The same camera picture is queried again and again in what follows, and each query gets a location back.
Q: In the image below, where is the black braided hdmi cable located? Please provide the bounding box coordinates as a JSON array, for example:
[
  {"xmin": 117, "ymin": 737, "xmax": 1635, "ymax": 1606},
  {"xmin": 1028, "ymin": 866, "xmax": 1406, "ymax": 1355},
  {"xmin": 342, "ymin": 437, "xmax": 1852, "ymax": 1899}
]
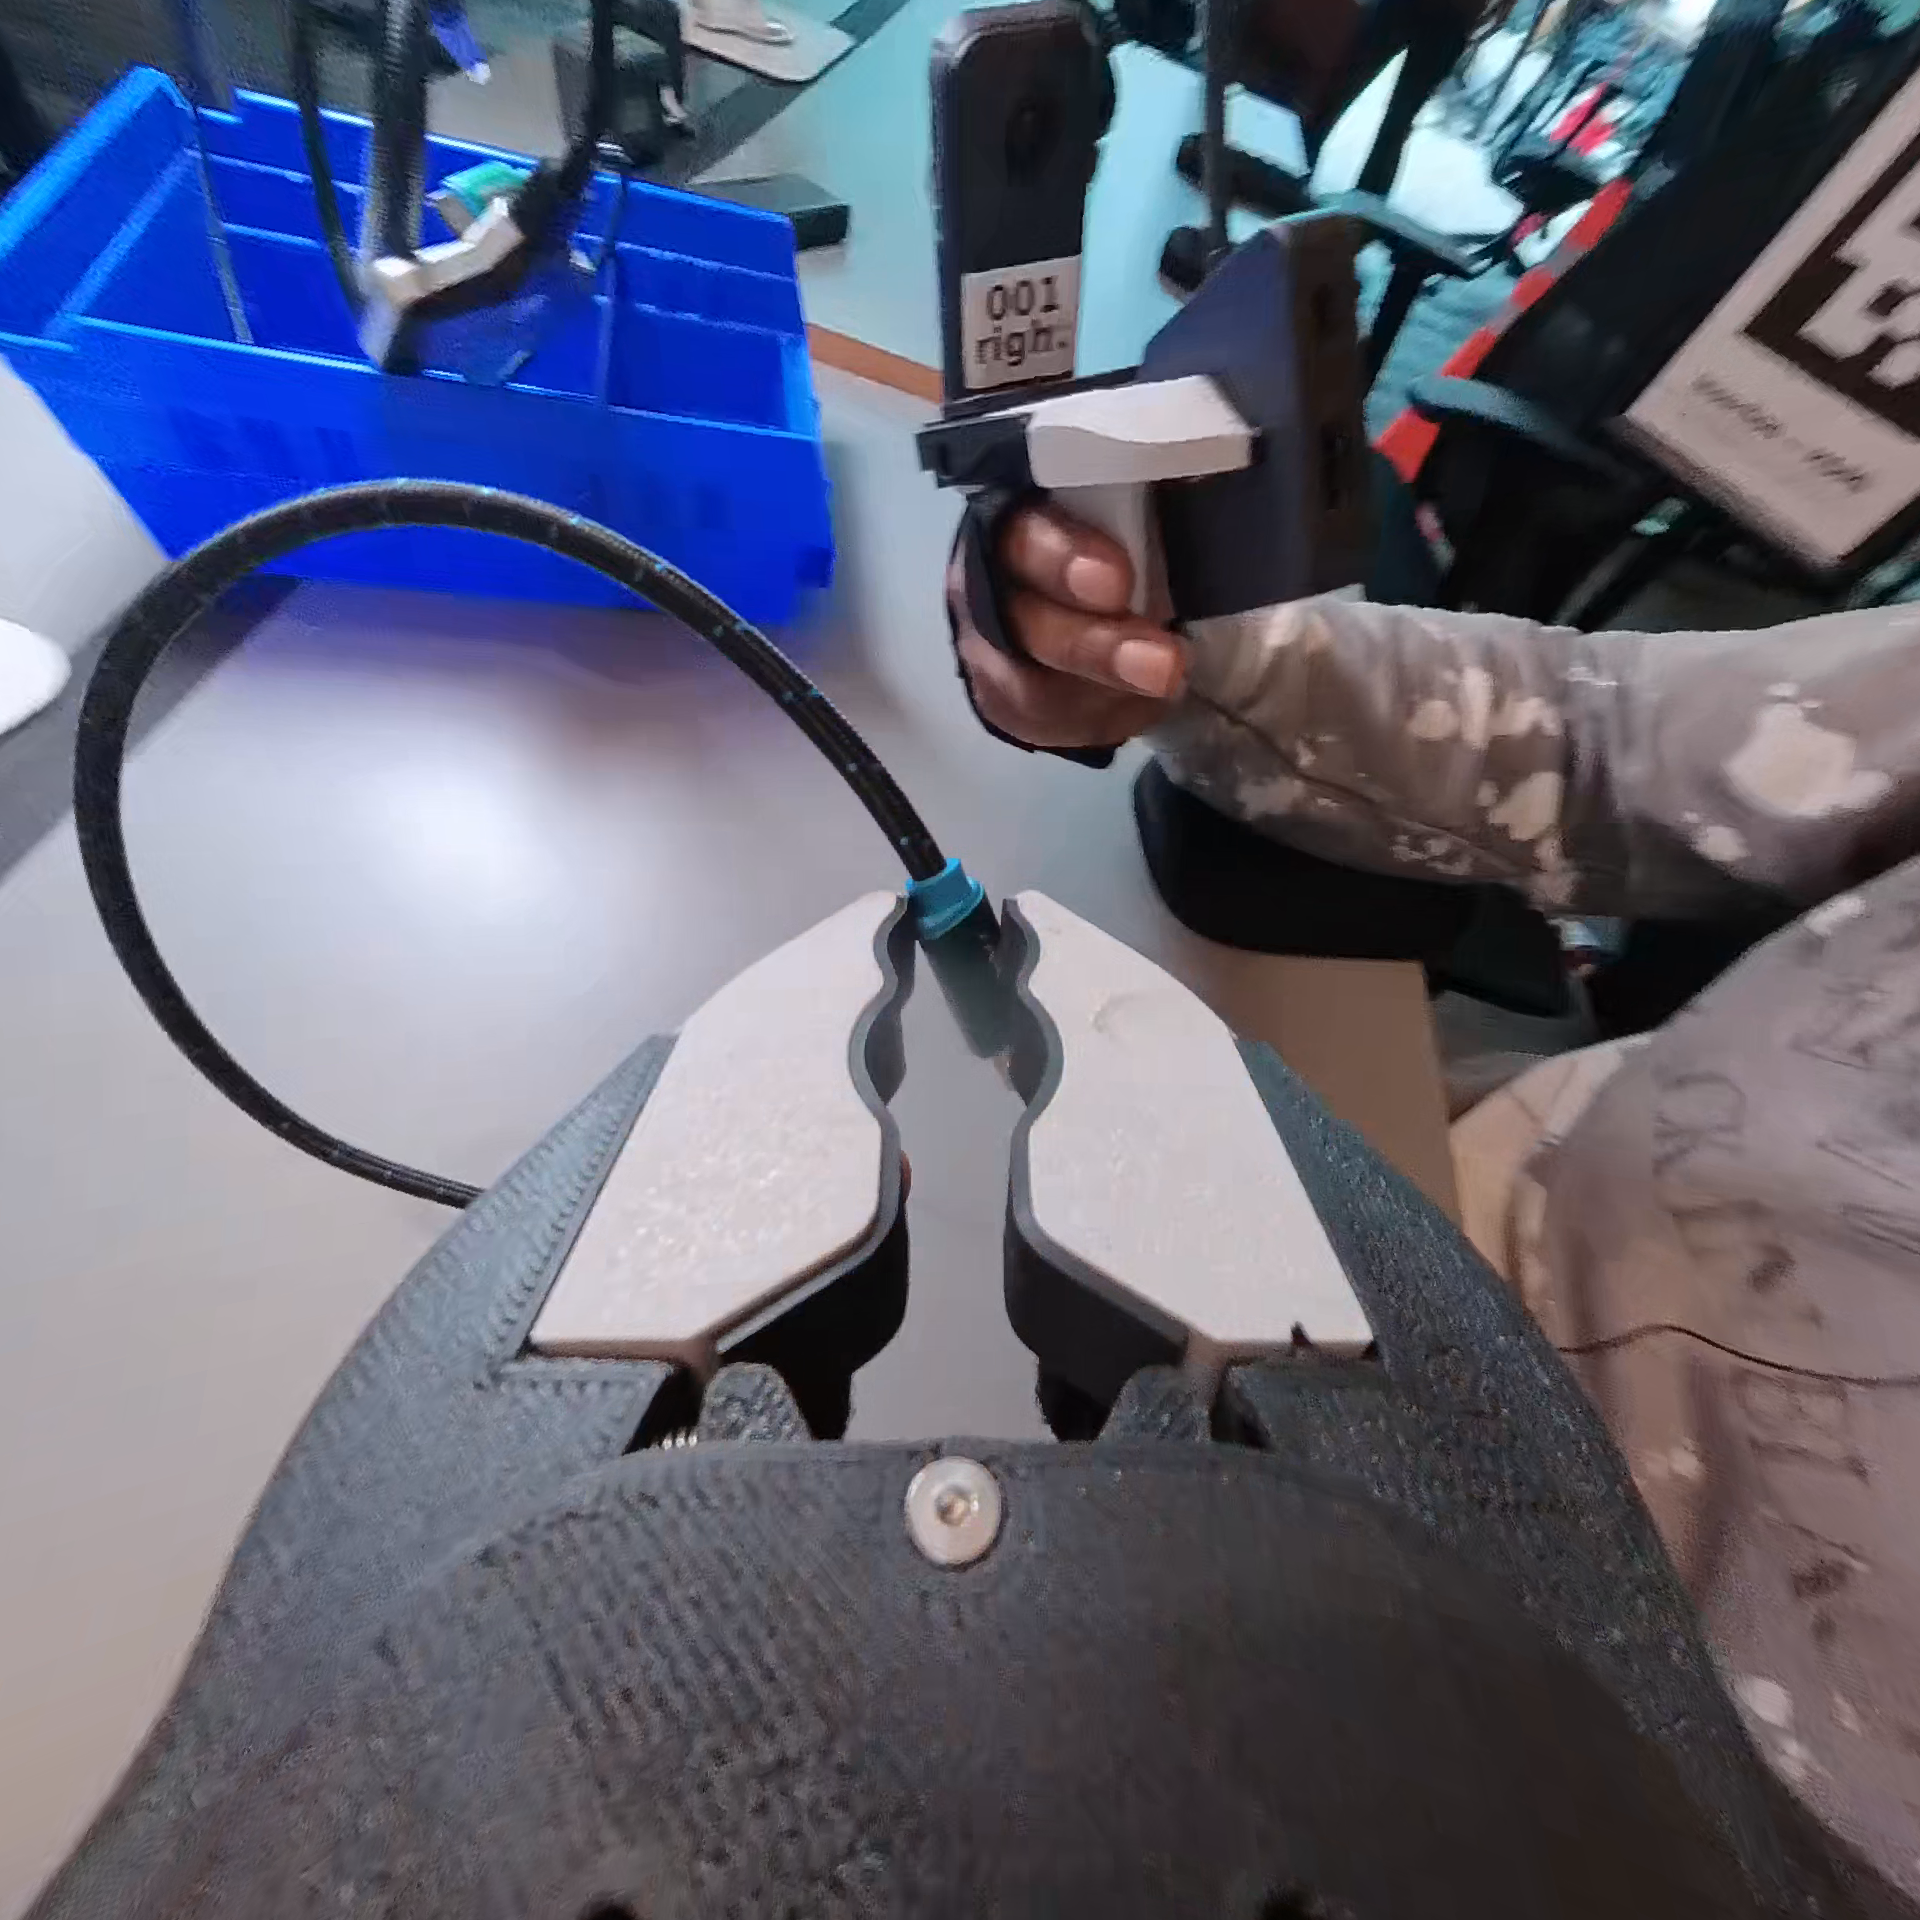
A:
[{"xmin": 71, "ymin": 477, "xmax": 1024, "ymax": 1209}]

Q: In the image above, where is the black chair seat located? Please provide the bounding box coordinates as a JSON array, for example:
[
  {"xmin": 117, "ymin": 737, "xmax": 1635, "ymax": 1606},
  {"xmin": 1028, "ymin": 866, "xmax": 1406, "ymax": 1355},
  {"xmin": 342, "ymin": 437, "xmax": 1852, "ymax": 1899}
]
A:
[{"xmin": 1131, "ymin": 762, "xmax": 1567, "ymax": 1025}]

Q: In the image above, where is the white round object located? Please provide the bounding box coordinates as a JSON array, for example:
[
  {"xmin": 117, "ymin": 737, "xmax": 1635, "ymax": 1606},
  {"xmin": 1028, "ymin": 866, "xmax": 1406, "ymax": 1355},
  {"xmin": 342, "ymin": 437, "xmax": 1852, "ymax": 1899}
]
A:
[{"xmin": 0, "ymin": 617, "xmax": 72, "ymax": 737}]

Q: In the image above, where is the black cable with silver plug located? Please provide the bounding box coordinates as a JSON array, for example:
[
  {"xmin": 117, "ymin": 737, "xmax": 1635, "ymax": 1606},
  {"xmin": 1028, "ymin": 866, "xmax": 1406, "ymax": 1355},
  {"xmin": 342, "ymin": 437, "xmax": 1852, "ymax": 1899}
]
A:
[{"xmin": 357, "ymin": 0, "xmax": 529, "ymax": 377}]

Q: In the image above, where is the person's right hand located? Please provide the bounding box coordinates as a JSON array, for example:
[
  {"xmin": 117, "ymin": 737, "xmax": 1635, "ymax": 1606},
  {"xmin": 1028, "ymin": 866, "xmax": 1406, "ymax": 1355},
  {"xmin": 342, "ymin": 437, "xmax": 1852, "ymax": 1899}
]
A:
[{"xmin": 971, "ymin": 503, "xmax": 1192, "ymax": 753}]

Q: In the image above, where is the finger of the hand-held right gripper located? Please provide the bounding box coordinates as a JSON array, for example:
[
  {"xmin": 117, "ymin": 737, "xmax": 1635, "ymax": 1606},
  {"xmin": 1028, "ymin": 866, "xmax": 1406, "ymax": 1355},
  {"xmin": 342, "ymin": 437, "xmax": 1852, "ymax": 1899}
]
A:
[{"xmin": 1031, "ymin": 375, "xmax": 1262, "ymax": 491}]

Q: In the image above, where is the white marker board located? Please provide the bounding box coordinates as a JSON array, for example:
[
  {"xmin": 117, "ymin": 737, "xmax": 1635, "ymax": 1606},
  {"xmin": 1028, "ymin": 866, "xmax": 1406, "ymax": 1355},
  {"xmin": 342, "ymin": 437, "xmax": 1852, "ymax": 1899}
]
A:
[{"xmin": 1616, "ymin": 102, "xmax": 1920, "ymax": 577}]

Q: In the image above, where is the person's mottled grey clothing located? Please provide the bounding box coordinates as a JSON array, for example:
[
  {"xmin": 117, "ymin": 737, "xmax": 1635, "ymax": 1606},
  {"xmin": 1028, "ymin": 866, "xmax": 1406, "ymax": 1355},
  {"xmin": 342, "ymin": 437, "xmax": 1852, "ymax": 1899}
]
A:
[{"xmin": 1446, "ymin": 861, "xmax": 1920, "ymax": 1920}]

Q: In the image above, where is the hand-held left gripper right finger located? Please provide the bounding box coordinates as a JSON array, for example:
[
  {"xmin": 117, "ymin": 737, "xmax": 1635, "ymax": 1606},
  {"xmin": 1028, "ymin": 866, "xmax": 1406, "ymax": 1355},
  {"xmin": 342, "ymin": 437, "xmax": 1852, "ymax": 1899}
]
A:
[{"xmin": 999, "ymin": 890, "xmax": 1375, "ymax": 1369}]

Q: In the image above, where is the black office chair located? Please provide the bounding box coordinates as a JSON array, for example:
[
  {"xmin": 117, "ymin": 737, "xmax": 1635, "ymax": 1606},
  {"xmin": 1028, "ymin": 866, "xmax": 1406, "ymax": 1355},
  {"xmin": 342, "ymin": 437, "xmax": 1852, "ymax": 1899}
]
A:
[
  {"xmin": 1381, "ymin": 225, "xmax": 1671, "ymax": 626},
  {"xmin": 1160, "ymin": 0, "xmax": 1518, "ymax": 301}
]

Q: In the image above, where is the thin black wire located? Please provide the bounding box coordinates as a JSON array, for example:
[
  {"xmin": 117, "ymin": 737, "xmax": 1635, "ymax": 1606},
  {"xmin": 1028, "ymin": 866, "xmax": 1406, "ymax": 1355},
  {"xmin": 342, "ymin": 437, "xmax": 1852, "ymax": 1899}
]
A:
[{"xmin": 1556, "ymin": 1323, "xmax": 1920, "ymax": 1386}]

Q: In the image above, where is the blue plastic bin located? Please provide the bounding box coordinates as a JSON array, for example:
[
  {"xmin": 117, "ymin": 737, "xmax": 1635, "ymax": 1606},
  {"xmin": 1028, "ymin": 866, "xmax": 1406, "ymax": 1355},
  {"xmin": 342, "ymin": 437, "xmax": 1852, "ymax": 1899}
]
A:
[{"xmin": 0, "ymin": 67, "xmax": 836, "ymax": 626}]

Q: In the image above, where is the person's right forearm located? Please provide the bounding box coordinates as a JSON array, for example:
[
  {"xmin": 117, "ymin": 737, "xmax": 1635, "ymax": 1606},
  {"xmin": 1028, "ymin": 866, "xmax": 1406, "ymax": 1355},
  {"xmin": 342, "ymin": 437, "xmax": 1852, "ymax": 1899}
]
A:
[{"xmin": 1141, "ymin": 593, "xmax": 1920, "ymax": 923}]

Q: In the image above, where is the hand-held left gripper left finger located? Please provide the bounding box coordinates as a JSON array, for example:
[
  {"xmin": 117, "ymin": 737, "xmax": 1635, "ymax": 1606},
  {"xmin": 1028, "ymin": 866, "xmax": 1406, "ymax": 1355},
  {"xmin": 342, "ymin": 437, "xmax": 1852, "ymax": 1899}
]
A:
[{"xmin": 526, "ymin": 890, "xmax": 916, "ymax": 1369}]

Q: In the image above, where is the thin black cable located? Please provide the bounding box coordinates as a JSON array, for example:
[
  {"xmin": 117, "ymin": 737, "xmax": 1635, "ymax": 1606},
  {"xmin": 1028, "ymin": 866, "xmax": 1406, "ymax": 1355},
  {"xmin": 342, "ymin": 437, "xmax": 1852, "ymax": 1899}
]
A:
[{"xmin": 176, "ymin": 0, "xmax": 260, "ymax": 348}]

